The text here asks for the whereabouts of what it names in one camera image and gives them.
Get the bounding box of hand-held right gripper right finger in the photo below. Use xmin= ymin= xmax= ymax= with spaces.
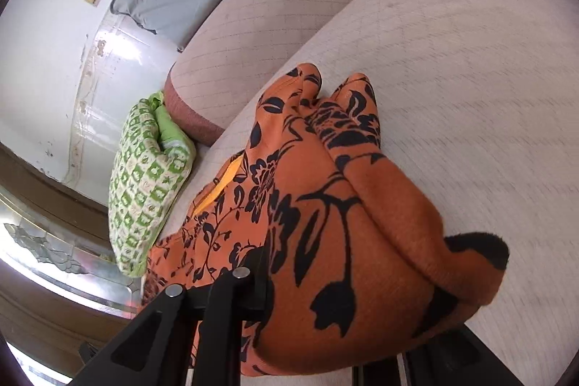
xmin=353 ymin=324 xmax=562 ymax=386

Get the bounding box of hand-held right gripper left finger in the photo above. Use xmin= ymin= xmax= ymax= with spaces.
xmin=68 ymin=247 xmax=275 ymax=386

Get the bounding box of orange floral blouse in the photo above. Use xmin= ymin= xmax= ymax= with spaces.
xmin=142 ymin=63 xmax=511 ymax=378

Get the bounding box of green checkered pillow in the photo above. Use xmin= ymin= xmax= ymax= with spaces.
xmin=107 ymin=92 xmax=196 ymax=278

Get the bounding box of wooden door with leaded glass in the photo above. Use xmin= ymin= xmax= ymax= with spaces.
xmin=0 ymin=142 xmax=150 ymax=386

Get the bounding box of pink quilted sofa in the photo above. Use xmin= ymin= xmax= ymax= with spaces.
xmin=163 ymin=0 xmax=579 ymax=386

